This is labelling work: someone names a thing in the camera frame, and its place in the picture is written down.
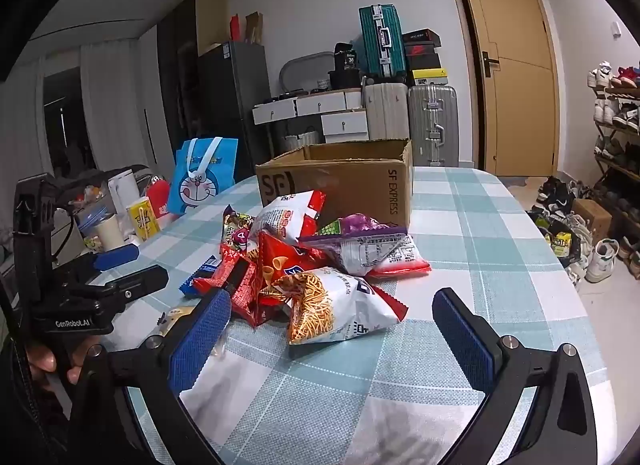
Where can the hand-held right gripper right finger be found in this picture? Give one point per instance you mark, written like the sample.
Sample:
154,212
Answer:
465,345

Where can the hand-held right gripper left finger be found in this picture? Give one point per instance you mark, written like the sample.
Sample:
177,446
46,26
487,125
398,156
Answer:
200,340

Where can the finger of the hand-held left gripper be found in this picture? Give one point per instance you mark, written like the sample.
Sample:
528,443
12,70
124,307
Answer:
117,257
145,282

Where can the blue biscuit packet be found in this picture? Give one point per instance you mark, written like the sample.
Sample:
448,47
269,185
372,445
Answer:
197,277

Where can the dark red snack packet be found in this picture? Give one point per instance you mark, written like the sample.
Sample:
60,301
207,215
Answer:
245,290

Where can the colourful cartoon snack packet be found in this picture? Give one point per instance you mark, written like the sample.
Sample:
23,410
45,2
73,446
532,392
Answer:
237,235

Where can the red chip snack bag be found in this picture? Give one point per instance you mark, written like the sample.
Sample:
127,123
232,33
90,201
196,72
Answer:
280,260

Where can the white noodle snack bag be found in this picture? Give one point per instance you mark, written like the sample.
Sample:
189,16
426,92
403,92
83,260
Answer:
325,315

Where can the white and red snack bag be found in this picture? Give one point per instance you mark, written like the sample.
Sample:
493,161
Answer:
285,217

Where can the purple snack packet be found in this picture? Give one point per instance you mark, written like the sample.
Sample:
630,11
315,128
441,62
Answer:
360,225

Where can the brown cardboard box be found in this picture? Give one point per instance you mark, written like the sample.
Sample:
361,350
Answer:
350,185

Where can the person's left hand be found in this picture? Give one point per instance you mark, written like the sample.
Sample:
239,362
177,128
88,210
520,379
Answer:
40,359

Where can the white cup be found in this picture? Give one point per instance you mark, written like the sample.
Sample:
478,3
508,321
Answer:
110,235

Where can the yellow carton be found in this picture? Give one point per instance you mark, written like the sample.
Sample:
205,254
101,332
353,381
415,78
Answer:
144,220

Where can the white kettle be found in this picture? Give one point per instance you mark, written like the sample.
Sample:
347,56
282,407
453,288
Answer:
122,195

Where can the grey bag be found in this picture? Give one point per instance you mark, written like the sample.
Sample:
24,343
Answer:
95,179

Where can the blue cartoon gift bag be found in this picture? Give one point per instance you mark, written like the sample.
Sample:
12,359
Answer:
200,185

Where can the trash bin with wrappers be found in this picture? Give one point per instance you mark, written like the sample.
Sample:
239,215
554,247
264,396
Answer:
555,240

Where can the white curtain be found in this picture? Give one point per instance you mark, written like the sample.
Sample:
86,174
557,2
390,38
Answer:
110,105

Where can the pile of loose shoes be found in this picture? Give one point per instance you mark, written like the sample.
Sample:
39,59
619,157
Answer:
602,257

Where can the small cardboard box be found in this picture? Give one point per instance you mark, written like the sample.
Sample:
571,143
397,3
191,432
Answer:
592,220

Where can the black refrigerator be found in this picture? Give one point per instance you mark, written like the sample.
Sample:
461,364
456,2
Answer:
230,105

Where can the tall brown cabinet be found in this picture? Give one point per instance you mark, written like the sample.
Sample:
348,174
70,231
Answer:
175,70

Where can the woven basket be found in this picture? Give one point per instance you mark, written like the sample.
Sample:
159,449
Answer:
300,140

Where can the silver suitcase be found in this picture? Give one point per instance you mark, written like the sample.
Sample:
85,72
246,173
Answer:
432,120

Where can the beige suitcase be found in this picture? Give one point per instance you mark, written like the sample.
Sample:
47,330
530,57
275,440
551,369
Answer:
385,110

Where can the white drawer desk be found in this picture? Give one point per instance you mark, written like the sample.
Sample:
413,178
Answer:
320,102

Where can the red paper bag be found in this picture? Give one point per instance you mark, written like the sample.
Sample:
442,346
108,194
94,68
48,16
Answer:
235,30

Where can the grey oval folding table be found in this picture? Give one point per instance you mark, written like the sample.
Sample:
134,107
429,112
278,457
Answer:
305,70

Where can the wooden shoe rack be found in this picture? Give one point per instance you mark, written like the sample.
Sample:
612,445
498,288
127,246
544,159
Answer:
622,131

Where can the brown paper bag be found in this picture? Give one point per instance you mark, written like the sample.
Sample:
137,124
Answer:
254,29

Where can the rows of racked sneakers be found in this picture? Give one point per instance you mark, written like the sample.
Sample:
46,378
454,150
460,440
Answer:
607,110

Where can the wooden door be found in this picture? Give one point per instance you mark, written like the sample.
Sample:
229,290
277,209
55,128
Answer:
515,70

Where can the black bucket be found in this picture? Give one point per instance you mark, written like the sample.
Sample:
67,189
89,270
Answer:
345,80

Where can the red and black shoe box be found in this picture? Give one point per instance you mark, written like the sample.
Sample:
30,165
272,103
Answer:
421,49

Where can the black printed box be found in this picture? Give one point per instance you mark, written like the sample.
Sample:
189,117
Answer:
346,60

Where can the teal suitcase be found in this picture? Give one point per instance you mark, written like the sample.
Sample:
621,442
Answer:
380,40

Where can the white light switch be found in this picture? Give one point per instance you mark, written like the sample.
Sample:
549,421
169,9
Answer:
616,30

